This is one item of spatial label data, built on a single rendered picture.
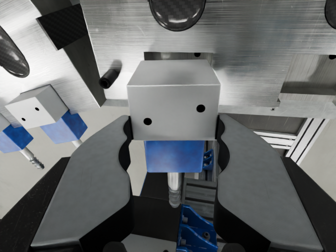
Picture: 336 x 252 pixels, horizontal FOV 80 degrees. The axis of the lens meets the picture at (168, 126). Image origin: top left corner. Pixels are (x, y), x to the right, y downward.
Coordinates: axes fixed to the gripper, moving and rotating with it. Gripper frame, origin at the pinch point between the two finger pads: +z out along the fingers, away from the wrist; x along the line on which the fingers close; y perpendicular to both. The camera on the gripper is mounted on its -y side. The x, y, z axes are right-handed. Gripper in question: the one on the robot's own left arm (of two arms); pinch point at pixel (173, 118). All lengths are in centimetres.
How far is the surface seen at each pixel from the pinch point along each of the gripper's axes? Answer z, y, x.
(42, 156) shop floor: 129, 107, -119
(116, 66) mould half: 6.0, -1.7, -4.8
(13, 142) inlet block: 12.5, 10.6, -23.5
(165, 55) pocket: 8.1, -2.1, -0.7
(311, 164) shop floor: 96, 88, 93
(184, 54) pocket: 7.9, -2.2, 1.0
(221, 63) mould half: 4.7, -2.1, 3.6
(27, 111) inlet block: 9.3, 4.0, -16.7
